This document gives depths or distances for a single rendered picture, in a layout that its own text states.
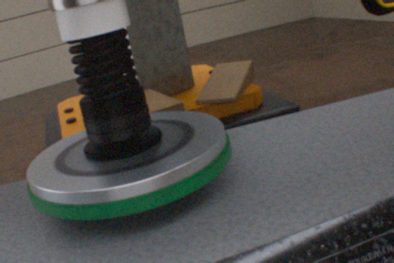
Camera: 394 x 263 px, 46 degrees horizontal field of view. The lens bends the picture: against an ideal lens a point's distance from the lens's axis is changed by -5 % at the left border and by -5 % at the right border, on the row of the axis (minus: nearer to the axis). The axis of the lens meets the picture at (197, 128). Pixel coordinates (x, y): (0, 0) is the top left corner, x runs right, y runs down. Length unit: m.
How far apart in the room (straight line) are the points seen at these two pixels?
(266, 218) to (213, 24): 6.87
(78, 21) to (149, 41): 0.76
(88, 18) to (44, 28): 6.16
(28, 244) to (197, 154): 0.19
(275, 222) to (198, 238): 0.07
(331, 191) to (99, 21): 0.27
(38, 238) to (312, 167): 0.29
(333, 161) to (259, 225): 0.14
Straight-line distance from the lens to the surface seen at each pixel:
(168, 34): 1.25
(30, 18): 6.60
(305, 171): 0.51
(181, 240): 0.43
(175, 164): 0.43
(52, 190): 0.45
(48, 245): 0.48
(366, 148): 0.55
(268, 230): 0.42
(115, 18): 0.46
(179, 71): 1.28
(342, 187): 0.47
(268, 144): 0.59
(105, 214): 0.43
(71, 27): 0.46
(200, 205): 0.48
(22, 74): 6.64
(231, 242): 0.41
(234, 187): 0.50
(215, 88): 1.16
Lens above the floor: 1.08
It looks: 18 degrees down
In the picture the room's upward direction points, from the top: 11 degrees counter-clockwise
